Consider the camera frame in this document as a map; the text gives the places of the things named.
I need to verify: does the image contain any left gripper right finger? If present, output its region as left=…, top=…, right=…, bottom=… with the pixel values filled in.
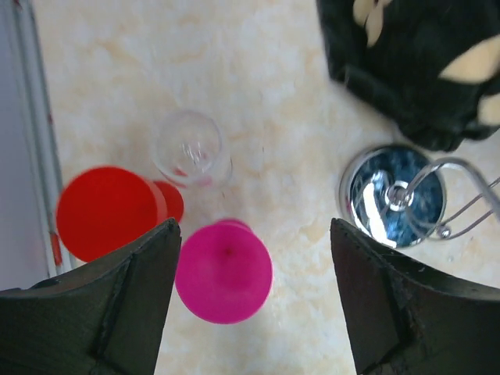
left=330, top=218, right=499, bottom=374

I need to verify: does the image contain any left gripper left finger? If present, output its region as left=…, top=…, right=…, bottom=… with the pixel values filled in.
left=1, top=219, right=181, bottom=374

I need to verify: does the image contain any red wine glass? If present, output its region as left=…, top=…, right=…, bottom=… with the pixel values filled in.
left=55, top=166, right=184, bottom=263

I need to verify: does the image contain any pink wine glass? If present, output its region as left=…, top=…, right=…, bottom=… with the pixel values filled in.
left=175, top=219, right=273, bottom=324

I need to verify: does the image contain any clear wine glass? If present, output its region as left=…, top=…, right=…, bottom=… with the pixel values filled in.
left=150, top=109, right=233, bottom=188

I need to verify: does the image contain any chrome wine glass rack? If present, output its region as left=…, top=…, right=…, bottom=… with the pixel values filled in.
left=337, top=144, right=499, bottom=249

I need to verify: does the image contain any black floral pillow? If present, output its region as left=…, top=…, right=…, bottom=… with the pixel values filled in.
left=316, top=1, right=499, bottom=152

